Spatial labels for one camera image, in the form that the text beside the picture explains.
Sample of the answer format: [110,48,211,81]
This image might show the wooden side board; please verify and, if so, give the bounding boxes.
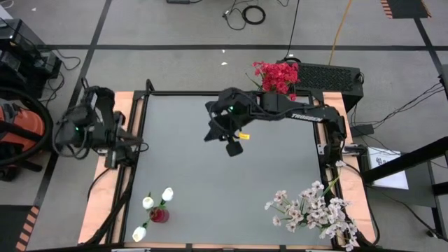
[321,91,377,245]
[78,91,136,245]

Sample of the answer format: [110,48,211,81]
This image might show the red flower bunch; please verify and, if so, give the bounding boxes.
[244,61,301,102]

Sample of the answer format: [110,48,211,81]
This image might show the black stand beam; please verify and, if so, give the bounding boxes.
[362,135,448,242]

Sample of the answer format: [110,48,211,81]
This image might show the thin black floor cable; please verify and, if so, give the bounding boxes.
[221,0,291,32]

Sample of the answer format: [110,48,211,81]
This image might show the black equipment stack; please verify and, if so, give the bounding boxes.
[0,17,63,101]

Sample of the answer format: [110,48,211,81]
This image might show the coiled black cable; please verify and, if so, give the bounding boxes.
[240,4,267,26]

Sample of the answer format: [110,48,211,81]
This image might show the long black cable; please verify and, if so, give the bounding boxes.
[282,0,301,61]

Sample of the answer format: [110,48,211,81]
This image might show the black orange-striped floor mat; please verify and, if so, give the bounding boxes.
[0,204,41,252]
[379,0,432,20]

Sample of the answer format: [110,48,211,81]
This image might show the black perforated computer case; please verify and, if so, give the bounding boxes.
[276,59,365,113]

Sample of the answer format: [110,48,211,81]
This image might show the black floor cables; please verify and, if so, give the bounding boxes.
[349,80,447,129]

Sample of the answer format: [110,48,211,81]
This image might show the red rose flower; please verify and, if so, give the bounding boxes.
[149,206,171,224]

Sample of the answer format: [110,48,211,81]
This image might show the black power adapter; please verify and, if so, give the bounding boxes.
[351,123,376,139]

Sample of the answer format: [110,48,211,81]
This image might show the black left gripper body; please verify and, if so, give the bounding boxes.
[54,104,94,150]

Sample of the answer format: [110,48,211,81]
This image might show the black cable bundle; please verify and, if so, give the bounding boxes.
[323,164,381,248]
[83,164,137,246]

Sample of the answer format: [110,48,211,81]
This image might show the orange black vacuum cleaner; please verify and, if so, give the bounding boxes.
[0,86,62,183]

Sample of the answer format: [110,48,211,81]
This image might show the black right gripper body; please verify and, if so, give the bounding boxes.
[204,87,262,141]

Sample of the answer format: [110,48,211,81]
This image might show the long yellow cable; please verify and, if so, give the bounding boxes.
[328,0,354,67]

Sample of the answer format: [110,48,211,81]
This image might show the white printed paper sheet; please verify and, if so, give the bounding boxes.
[365,146,410,190]

